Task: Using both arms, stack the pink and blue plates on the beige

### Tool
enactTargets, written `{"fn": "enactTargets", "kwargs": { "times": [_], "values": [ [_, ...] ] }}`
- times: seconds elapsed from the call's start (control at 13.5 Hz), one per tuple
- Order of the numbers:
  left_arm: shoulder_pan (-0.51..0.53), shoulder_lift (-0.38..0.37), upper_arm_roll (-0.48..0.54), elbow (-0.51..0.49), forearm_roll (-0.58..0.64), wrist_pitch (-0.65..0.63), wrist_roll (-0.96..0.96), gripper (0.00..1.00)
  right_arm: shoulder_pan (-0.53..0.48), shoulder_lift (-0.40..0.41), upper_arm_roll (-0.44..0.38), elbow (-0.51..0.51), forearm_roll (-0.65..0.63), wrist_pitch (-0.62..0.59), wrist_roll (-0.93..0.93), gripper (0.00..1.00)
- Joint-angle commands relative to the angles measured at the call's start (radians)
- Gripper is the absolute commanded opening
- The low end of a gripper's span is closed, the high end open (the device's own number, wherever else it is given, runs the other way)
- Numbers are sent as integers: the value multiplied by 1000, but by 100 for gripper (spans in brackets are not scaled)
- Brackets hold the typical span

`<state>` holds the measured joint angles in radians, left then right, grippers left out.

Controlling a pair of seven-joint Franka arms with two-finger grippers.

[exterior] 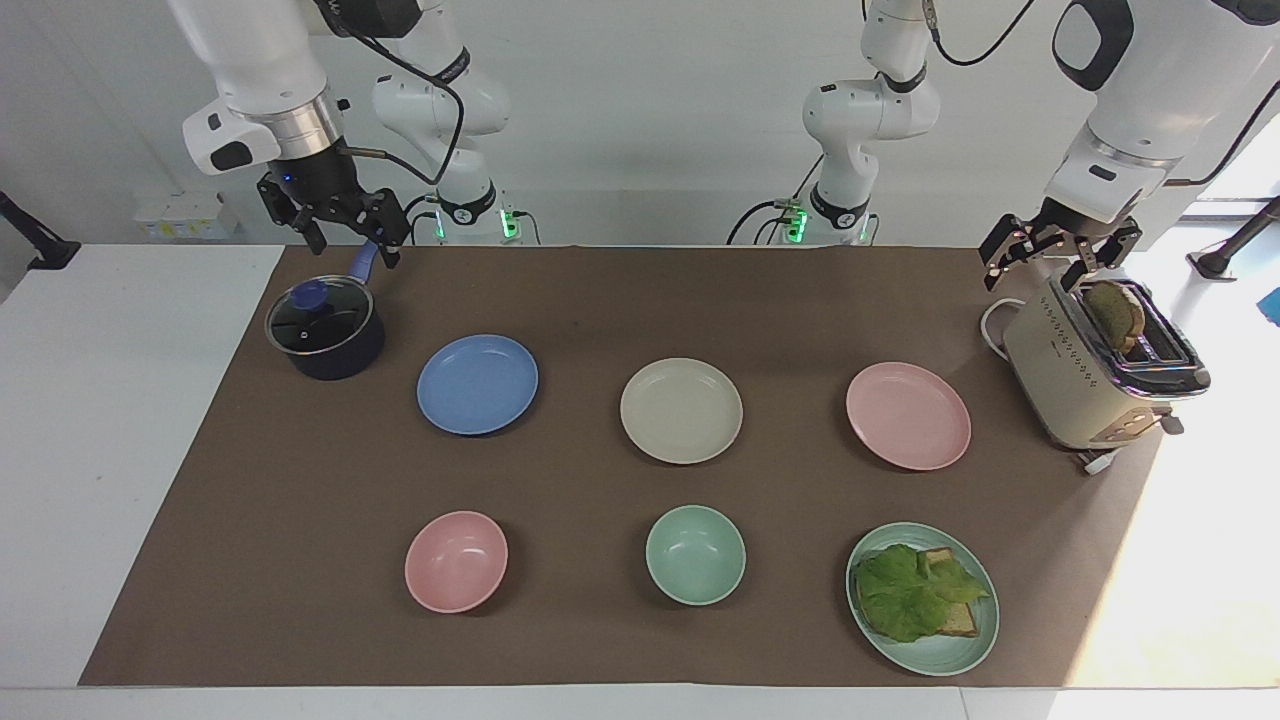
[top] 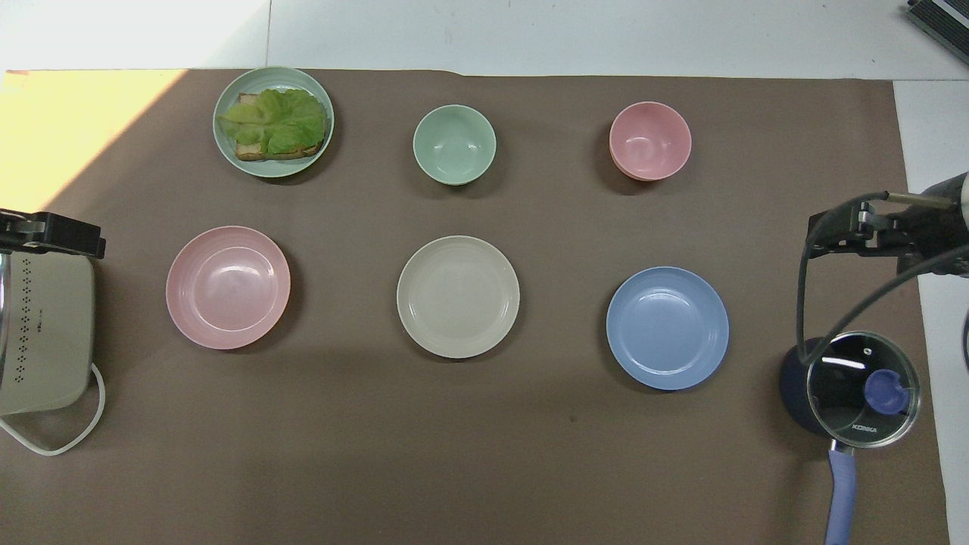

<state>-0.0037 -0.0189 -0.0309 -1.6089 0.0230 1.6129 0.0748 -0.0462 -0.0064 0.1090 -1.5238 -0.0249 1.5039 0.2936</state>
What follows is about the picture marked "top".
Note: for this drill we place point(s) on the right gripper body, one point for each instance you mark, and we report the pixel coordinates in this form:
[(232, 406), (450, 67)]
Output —
[(939, 223)]

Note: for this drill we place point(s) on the glass pot lid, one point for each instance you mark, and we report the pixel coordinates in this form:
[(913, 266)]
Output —
[(840, 393)]

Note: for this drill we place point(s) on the grey striped device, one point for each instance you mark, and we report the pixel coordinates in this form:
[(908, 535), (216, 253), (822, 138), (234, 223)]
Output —
[(942, 17)]

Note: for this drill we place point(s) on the dark blue pot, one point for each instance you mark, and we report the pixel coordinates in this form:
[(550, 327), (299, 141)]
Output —
[(842, 492)]

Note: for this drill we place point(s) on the blue plate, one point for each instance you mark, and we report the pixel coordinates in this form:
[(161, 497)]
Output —
[(667, 328)]

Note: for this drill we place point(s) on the pink bowl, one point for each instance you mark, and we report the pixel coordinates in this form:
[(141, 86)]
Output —
[(649, 140)]

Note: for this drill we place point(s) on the beige plate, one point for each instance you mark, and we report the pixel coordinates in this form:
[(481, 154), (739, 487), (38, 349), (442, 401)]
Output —
[(458, 297)]

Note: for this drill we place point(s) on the green bowl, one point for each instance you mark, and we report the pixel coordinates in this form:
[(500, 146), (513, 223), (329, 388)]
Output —
[(454, 144)]

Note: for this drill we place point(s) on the green lettuce leaf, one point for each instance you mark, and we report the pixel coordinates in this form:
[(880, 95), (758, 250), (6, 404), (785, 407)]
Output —
[(284, 121)]

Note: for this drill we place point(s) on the toasted bread slice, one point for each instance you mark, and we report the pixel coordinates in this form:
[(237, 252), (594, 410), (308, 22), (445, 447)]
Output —
[(250, 151)]

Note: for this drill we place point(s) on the green plate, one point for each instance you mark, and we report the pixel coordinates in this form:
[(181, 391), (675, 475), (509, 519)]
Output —
[(231, 147)]

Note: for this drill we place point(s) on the pink plate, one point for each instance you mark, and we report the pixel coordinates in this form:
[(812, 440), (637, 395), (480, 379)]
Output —
[(227, 288)]

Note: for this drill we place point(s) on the beige kitchen appliance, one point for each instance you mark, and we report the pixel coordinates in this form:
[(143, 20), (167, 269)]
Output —
[(53, 333)]

